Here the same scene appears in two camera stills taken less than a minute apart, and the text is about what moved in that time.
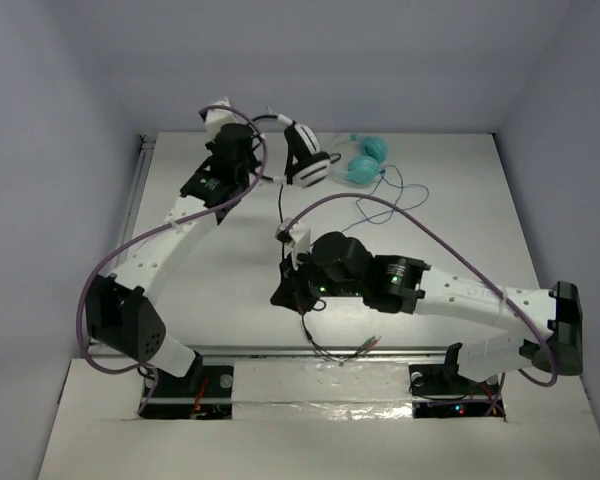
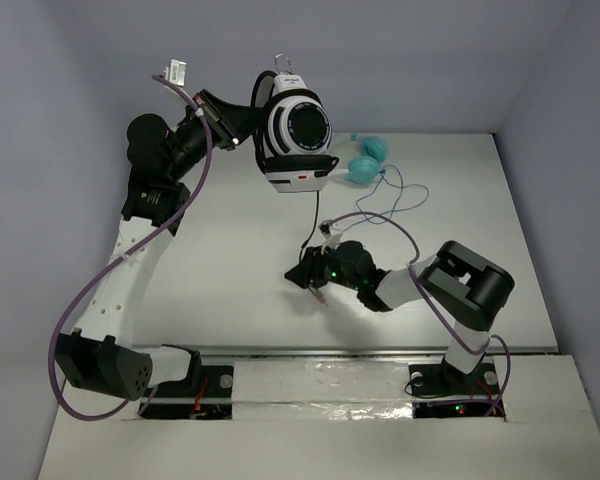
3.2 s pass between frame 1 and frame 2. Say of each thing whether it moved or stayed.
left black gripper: moved
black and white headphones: moved
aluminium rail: stayed
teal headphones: stayed
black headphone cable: moved
